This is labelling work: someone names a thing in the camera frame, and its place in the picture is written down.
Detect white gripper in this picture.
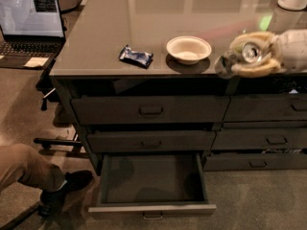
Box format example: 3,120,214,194
229,29,307,78

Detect top right drawer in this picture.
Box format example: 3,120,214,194
224,93,307,122

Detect middle right drawer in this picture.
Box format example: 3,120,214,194
212,128,307,150

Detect middle left drawer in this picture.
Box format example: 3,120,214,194
87,130,215,152

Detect bottom right drawer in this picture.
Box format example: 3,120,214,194
203,153,307,172

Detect open bottom left drawer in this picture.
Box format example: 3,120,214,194
88,153,216,220

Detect top left drawer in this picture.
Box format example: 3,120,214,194
71,96,229,125

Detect white paper bowl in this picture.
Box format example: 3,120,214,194
166,36,212,65

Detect blue snack wrapper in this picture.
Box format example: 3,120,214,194
118,45,154,69

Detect white sticky note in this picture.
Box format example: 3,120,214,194
24,57,48,68

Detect open laptop computer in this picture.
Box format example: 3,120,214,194
0,0,65,69

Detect black shoe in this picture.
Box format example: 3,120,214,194
38,170,93,218

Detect person's leg khaki trousers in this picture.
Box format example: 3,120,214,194
0,144,65,192

